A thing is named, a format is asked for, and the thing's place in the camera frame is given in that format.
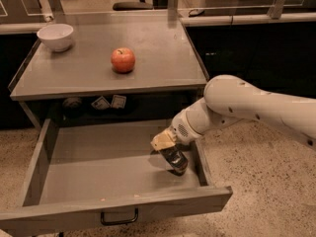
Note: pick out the open grey top drawer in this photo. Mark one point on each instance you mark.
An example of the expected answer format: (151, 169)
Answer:
(78, 172)

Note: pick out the paper tag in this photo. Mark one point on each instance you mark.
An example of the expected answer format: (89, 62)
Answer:
(118, 101)
(101, 104)

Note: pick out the white bowl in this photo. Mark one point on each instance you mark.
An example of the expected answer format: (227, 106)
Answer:
(57, 37)

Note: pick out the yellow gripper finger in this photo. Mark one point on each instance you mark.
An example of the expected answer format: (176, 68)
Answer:
(165, 139)

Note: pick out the black drawer handle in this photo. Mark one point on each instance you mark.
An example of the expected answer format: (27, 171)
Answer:
(119, 217)

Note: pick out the dark round object under table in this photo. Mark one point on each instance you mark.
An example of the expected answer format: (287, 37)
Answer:
(72, 103)

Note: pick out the dark counter cabinet right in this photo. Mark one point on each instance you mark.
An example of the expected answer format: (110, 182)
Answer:
(278, 57)

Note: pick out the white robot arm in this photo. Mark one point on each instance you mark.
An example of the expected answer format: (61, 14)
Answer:
(228, 99)

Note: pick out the red apple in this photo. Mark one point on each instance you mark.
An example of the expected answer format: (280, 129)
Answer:
(123, 60)

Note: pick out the right paper tag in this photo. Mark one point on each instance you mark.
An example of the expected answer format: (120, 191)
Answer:
(118, 101)

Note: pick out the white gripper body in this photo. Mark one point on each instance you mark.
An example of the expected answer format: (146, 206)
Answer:
(180, 125)

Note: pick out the grey cabinet table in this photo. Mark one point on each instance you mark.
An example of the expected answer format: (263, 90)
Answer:
(164, 58)

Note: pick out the left paper tag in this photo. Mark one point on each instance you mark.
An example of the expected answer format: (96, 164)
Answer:
(101, 104)

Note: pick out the metal frame post right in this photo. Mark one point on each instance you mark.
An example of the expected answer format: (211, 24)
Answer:
(276, 9)

